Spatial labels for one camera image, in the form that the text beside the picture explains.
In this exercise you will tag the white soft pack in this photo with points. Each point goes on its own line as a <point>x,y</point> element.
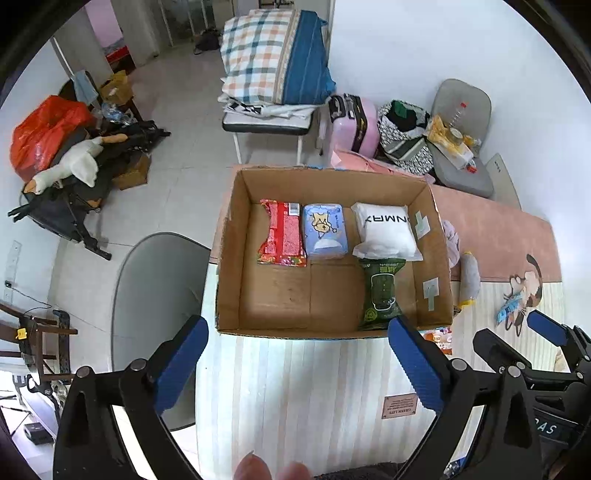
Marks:
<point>385,233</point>

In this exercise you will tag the blue small packet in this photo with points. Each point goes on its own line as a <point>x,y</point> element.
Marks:
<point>508,310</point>

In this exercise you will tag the pink folded cloth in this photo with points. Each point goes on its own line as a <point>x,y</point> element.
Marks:
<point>360,162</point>

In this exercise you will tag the white folding bed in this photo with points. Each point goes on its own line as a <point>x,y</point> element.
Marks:
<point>268,125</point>

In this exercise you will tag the grey cushioned chair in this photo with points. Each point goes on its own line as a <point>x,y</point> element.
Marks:
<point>461,177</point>

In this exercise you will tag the dark green snack packet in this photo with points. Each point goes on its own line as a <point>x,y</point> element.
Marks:
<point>381,290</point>

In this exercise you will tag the blue tissue pack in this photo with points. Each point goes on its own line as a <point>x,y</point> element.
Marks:
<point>324,230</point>

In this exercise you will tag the blue cloth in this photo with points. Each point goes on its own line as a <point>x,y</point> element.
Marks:
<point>85,85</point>

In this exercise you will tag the dark wooden chair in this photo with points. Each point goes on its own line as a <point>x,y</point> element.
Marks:
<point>34,339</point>

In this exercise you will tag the white goose plush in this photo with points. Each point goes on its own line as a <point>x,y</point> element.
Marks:
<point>78,161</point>

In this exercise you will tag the red snack packet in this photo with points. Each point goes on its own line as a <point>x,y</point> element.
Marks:
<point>282,233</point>

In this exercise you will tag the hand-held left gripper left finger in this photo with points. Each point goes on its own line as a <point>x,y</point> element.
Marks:
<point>180,364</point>

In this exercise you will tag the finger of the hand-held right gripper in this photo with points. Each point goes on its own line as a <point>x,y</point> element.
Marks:
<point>547,327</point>
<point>496,348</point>

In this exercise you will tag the pink suitcase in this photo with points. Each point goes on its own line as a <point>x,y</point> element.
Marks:
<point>358,124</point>

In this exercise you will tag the black folded stroller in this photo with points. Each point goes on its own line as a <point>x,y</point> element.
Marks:
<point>51,212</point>

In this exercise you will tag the black white patterned bag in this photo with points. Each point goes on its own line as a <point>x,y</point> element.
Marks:
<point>406,147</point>

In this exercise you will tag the small black device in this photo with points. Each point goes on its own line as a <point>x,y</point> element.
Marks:
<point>36,432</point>

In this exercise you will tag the small brown cardboard box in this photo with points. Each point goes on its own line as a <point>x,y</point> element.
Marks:
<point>134,171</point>

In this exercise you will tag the person's left hand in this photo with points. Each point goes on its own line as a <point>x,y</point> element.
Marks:
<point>249,468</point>

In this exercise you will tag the purple cloth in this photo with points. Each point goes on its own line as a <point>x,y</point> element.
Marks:
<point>451,240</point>

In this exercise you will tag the grey round-back chair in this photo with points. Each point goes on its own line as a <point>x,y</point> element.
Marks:
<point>157,286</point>

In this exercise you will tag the yellow cardboard box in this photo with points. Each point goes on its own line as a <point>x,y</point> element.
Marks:
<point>115,90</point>

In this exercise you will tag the yellow plastic bag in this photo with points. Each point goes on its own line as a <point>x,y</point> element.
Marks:
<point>450,138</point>

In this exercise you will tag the orange snack packet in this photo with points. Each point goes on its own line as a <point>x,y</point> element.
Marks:
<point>438,339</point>

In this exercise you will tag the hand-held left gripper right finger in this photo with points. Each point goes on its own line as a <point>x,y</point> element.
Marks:
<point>415,364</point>

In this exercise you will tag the white folded cloth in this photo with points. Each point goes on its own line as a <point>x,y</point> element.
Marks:
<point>263,110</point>

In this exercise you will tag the plaid quilt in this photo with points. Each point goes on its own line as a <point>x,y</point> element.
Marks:
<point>268,50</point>

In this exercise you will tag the white panel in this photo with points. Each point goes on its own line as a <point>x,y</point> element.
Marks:
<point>503,180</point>

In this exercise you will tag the orange plastic bag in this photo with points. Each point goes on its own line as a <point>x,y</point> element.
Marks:
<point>41,134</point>

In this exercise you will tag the clear plastic bottle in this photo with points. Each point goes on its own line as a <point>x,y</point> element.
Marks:
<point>458,117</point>

